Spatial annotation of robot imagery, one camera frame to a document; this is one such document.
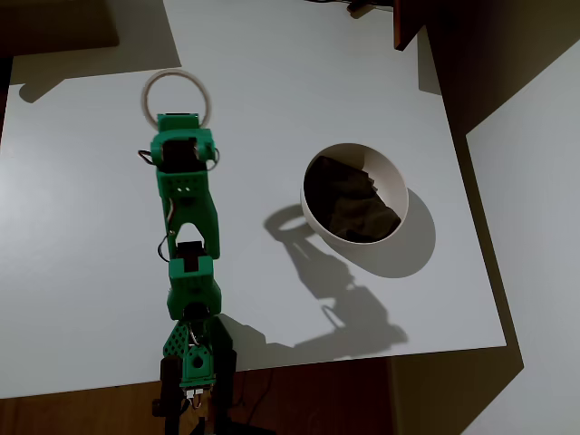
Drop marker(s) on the dark furniture block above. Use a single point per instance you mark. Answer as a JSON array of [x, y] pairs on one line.
[[54, 22]]

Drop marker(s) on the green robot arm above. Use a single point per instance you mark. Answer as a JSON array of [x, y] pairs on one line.
[[195, 204]]

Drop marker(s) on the brown wooden board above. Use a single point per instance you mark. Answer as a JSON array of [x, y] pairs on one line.
[[405, 22]]

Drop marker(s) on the beige bowl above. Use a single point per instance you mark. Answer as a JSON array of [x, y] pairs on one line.
[[389, 181]]

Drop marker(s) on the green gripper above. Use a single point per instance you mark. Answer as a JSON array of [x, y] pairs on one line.
[[178, 121]]

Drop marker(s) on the dark cloth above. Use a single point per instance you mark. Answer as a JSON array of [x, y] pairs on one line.
[[353, 204]]

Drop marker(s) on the beige masking tape roll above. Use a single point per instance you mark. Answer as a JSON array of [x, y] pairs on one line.
[[174, 71]]

